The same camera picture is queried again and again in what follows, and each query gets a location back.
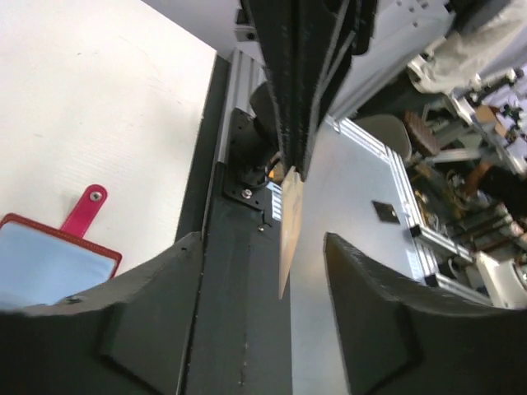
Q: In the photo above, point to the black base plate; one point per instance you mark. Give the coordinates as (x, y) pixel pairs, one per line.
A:
(241, 339)

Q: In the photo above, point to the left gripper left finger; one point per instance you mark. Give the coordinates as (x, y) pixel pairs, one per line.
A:
(127, 336)

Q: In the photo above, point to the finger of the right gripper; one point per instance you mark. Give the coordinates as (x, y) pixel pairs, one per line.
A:
(330, 34)
(276, 27)

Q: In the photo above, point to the person in background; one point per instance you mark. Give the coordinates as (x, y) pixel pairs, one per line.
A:
(462, 56)

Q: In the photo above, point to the red leather card holder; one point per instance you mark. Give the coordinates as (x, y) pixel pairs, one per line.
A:
(76, 225)

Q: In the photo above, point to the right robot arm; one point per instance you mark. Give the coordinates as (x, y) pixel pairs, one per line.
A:
(401, 31)

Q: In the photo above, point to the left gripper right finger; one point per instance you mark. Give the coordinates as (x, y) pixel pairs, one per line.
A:
(398, 336)

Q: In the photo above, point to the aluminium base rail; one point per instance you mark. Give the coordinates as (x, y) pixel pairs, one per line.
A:
(245, 75)

